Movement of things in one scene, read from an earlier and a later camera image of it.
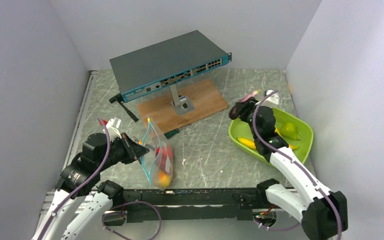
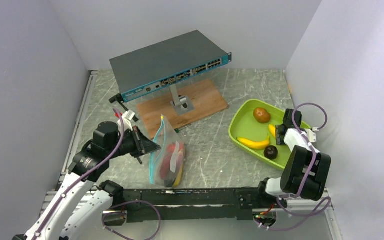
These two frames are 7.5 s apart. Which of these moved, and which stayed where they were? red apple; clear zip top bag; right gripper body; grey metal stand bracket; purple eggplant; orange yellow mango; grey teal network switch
Moved: red apple; purple eggplant; right gripper body; orange yellow mango; clear zip top bag
Stayed: grey teal network switch; grey metal stand bracket
